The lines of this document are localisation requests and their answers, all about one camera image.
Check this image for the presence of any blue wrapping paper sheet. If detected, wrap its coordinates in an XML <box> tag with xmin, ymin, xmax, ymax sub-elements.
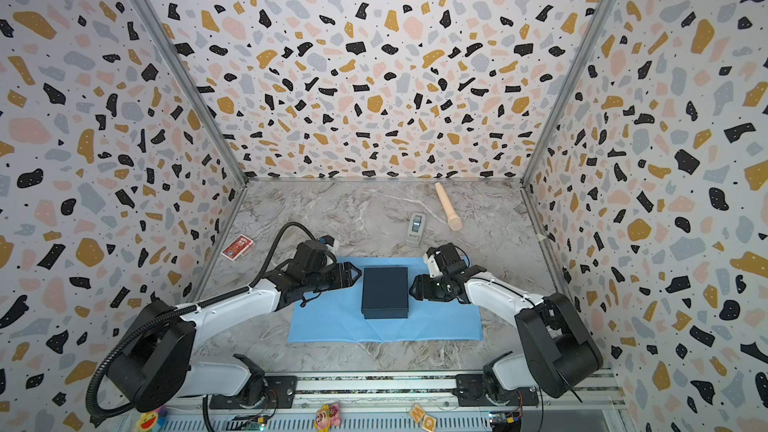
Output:
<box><xmin>287</xmin><ymin>282</ymin><xmax>483</xmax><ymax>343</ymax></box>

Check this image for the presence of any black corrugated cable hose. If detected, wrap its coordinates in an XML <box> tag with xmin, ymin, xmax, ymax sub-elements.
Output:
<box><xmin>85</xmin><ymin>221</ymin><xmax>319</xmax><ymax>432</ymax></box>

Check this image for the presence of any white tape dispenser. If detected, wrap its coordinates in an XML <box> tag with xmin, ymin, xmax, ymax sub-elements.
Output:
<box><xmin>406</xmin><ymin>212</ymin><xmax>426</xmax><ymax>248</ymax></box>

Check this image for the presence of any red playing card deck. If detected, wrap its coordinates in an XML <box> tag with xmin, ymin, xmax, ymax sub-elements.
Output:
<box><xmin>221</xmin><ymin>234</ymin><xmax>254</xmax><ymax>261</ymax></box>

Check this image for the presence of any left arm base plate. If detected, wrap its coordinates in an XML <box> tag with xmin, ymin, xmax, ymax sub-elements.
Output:
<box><xmin>208</xmin><ymin>375</ymin><xmax>298</xmax><ymax>411</ymax></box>

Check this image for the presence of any pink yellow sticker toy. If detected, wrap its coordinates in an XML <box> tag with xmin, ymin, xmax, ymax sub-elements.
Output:
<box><xmin>314</xmin><ymin>403</ymin><xmax>341</xmax><ymax>432</ymax></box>

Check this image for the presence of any aluminium mounting rail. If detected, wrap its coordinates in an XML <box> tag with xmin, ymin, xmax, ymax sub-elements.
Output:
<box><xmin>113</xmin><ymin>368</ymin><xmax>631</xmax><ymax>432</ymax></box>

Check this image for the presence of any orange square sticker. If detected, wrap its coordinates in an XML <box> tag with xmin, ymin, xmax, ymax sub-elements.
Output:
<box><xmin>409</xmin><ymin>404</ymin><xmax>437</xmax><ymax>432</ymax></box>

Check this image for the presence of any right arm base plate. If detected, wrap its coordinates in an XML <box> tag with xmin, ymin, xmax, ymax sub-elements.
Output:
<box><xmin>452</xmin><ymin>374</ymin><xmax>540</xmax><ymax>407</ymax></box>

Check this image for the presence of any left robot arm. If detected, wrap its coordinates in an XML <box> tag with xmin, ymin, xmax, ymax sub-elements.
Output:
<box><xmin>86</xmin><ymin>236</ymin><xmax>363</xmax><ymax>418</ymax></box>

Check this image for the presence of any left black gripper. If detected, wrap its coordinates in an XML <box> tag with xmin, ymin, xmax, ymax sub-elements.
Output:
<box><xmin>303</xmin><ymin>260</ymin><xmax>362</xmax><ymax>293</ymax></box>

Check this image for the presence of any dark navy gift box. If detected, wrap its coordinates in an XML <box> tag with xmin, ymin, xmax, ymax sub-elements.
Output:
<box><xmin>361</xmin><ymin>267</ymin><xmax>409</xmax><ymax>320</ymax></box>

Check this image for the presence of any colourful round sticker toy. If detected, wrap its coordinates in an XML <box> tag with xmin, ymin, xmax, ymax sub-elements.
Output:
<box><xmin>133</xmin><ymin>406</ymin><xmax>168</xmax><ymax>432</ymax></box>

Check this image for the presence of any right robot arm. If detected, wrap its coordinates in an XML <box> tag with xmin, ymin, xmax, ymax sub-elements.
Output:
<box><xmin>409</xmin><ymin>243</ymin><xmax>603</xmax><ymax>405</ymax></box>

